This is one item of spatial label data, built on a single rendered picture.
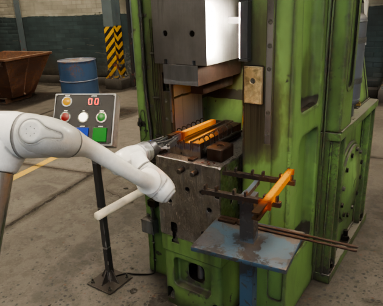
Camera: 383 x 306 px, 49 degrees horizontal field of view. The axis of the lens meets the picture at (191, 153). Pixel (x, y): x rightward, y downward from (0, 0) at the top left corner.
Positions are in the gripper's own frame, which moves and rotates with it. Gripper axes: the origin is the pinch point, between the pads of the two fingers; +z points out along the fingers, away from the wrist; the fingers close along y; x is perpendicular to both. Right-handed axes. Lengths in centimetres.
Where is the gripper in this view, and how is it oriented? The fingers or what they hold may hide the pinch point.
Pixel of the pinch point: (174, 137)
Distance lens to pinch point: 198.0
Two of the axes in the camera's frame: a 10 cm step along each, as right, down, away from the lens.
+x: -0.4, -9.4, -3.5
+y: 8.3, 1.6, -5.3
